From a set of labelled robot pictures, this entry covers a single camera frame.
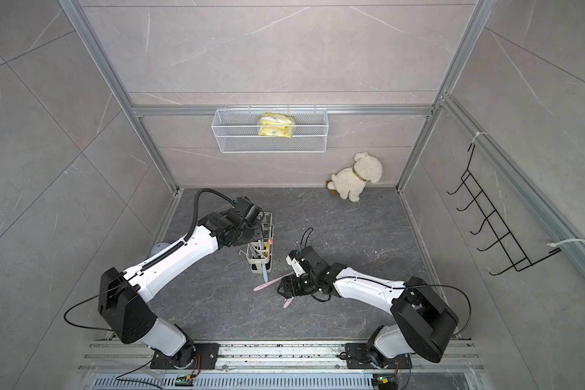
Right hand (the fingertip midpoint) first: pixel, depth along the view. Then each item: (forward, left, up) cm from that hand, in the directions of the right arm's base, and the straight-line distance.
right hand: (287, 290), depth 82 cm
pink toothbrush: (+5, +6, -5) cm, 9 cm away
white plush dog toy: (+49, -28, +4) cm, 56 cm away
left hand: (+17, +9, +13) cm, 23 cm away
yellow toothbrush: (+16, +7, +5) cm, 18 cm away
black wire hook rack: (-3, -60, +26) cm, 65 cm away
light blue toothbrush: (+7, +8, -2) cm, 11 cm away
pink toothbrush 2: (-2, 0, -5) cm, 5 cm away
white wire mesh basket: (+59, +20, +25) cm, 67 cm away
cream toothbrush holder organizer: (+12, +10, +4) cm, 16 cm away
